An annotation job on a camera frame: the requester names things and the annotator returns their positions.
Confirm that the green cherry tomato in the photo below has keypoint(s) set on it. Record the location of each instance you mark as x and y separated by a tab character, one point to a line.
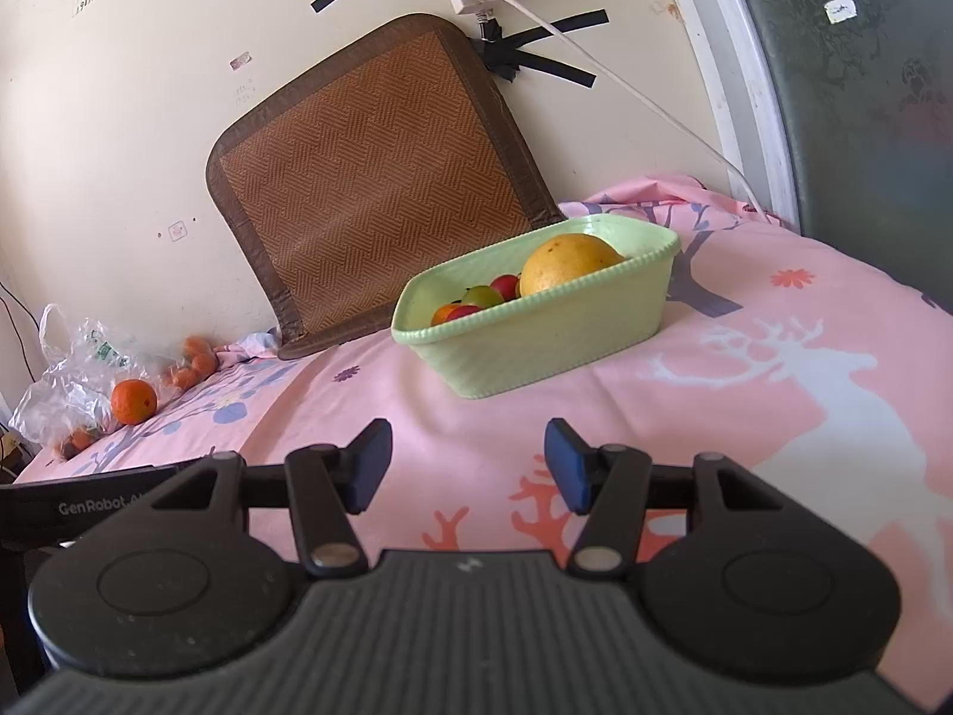
482	296

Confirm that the pink deer print bedsheet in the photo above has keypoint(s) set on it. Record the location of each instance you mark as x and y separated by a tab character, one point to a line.
744	387

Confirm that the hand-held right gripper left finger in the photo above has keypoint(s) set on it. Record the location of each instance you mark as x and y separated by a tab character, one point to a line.
368	465

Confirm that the orange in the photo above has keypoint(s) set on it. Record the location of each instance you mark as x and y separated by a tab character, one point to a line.
134	402

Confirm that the small wall sticker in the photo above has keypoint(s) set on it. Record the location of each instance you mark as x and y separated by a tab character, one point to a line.
240	59

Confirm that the clear plastic bag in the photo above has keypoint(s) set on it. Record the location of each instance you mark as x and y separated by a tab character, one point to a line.
67	372

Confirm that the window with white frame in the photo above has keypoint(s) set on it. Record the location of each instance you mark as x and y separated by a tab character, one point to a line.
856	112

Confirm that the yellow pomelo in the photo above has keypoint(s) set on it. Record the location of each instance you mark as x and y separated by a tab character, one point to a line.
569	264

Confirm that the brown woven mat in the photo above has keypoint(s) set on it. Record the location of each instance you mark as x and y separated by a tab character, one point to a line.
372	179

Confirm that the crossed black tape strips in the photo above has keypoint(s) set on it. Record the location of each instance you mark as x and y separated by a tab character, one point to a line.
543	63

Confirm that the white wall socket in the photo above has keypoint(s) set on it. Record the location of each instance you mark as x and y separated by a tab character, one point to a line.
177	229

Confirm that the small window sticker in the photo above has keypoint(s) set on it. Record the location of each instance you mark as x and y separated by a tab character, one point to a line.
840	10

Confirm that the black plug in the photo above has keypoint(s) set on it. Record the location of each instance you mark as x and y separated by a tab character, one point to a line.
488	30

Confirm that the red cherry tomato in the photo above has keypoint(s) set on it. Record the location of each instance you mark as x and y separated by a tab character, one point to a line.
506	286
469	311

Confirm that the orange cherry tomato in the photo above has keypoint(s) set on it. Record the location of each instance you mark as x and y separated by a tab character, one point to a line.
444	313

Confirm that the light green plastic basin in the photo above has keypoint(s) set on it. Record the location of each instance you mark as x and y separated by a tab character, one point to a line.
536	342

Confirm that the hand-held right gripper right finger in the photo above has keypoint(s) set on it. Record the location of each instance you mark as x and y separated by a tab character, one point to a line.
569	465

